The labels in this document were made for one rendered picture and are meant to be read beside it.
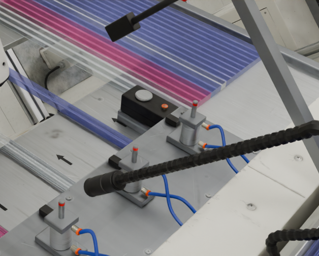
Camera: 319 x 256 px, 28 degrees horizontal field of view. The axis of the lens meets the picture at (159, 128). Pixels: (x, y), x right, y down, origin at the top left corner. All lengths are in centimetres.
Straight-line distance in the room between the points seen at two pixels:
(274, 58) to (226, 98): 33
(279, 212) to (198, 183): 10
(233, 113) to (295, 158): 21
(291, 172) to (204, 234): 15
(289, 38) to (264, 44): 136
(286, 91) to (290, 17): 137
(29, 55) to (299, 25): 86
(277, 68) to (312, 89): 39
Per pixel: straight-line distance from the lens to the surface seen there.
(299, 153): 78
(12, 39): 107
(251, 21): 66
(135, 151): 67
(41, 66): 212
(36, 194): 79
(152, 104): 86
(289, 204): 71
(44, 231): 66
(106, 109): 92
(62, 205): 61
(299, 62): 109
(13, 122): 202
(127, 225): 68
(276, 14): 201
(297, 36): 204
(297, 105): 67
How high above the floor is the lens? 174
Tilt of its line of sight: 47 degrees down
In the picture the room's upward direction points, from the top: 71 degrees clockwise
